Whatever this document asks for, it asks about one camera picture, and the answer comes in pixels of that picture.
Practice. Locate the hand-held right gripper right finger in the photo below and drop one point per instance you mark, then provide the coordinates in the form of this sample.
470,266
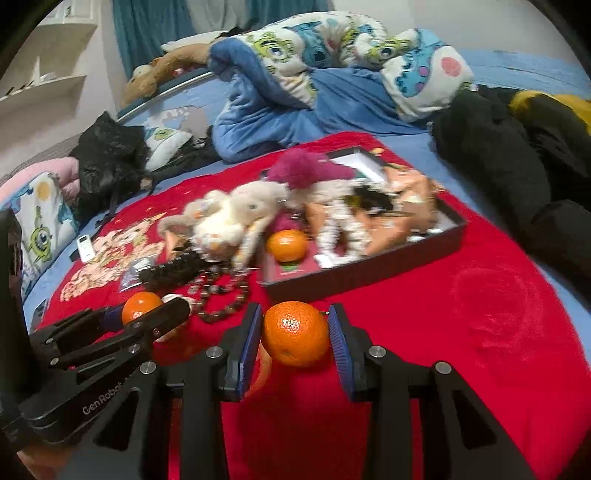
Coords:
341,350

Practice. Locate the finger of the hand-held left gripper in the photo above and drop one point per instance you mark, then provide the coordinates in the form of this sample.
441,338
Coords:
152,325
78,330

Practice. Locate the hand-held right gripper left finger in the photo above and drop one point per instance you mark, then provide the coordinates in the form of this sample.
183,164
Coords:
249,350

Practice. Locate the orange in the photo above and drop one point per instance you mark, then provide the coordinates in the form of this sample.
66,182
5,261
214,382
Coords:
138,304
287,245
295,333

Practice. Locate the round badge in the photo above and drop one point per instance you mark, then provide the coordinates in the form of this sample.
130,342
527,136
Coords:
135,273

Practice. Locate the brown furry hair clip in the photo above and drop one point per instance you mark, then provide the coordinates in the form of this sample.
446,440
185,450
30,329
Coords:
173,271

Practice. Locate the black shallow box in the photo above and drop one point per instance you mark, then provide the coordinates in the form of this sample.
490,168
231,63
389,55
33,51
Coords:
360,277

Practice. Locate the white remote control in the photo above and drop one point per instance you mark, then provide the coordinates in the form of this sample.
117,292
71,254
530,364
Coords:
84,247

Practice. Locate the copper triangular packet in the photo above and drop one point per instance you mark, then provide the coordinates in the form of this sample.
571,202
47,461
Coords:
415,184
171,243

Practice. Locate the grey furry hair claw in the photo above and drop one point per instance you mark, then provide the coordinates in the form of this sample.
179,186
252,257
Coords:
171,225

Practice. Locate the cartoon printed pillow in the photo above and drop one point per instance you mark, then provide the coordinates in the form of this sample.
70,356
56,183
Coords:
44,226

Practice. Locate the white crochet scrunchie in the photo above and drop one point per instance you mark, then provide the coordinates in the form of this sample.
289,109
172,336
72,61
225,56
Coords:
334,230

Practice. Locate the white plush rabbit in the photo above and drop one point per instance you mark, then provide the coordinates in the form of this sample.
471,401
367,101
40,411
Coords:
226,217

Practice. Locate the brown triangular packet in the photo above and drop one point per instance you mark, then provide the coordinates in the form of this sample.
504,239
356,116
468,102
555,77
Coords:
323,215

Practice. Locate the red printed blanket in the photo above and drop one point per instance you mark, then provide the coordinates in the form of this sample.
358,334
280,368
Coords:
485,323

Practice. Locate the black gold hair accessory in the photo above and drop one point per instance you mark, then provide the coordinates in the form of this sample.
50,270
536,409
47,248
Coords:
371,199

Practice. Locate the pink quilt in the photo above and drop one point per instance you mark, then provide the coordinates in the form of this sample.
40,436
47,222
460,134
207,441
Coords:
41,168

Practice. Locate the black puffer jacket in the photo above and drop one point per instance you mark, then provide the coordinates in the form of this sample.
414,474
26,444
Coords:
108,161

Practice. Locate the dark cloth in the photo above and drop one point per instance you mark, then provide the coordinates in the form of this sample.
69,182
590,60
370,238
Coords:
189,159

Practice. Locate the small cartoon cushion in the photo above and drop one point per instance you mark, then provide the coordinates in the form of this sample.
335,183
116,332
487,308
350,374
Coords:
164,145

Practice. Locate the magenta plush toy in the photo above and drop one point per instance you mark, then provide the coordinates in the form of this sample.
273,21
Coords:
304,168

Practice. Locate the brown plush toy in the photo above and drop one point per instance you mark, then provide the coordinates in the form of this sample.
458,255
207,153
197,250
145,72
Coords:
157,69

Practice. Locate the black clothing pile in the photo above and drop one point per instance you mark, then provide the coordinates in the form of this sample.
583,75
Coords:
531,175

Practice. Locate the cartoon printed blue quilt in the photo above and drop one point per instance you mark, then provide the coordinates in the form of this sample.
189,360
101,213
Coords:
286,92

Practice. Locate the white pillow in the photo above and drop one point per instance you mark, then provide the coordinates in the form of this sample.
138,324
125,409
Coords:
189,42

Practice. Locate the blue curtain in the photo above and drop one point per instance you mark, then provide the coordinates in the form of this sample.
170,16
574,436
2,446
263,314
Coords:
147,32

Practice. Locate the yellow cloth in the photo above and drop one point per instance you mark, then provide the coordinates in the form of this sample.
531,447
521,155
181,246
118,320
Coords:
549,104

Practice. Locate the blue bed sheet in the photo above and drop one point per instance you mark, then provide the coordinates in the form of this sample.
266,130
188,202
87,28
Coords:
531,69

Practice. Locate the metal bed rail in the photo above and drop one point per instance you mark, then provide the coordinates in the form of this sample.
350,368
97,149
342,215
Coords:
161,94

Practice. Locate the white wall shelf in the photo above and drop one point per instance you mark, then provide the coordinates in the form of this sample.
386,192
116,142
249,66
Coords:
41,69

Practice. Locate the white wall cabinet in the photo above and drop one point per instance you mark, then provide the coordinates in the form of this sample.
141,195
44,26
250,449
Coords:
78,9

